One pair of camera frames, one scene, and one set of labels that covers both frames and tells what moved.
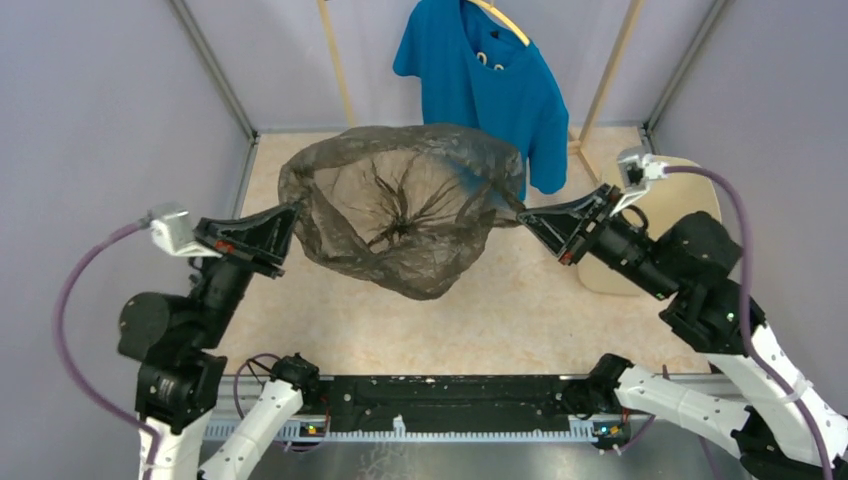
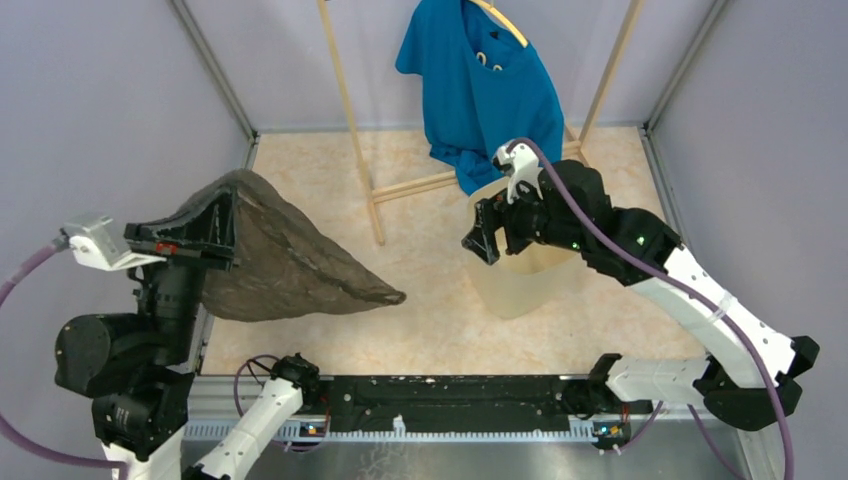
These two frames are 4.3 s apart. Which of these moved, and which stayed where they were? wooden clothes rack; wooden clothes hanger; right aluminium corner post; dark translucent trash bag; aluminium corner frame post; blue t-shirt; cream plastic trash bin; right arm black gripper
Moved: right arm black gripper; dark translucent trash bag; cream plastic trash bin
Stayed: blue t-shirt; wooden clothes hanger; wooden clothes rack; right aluminium corner post; aluminium corner frame post
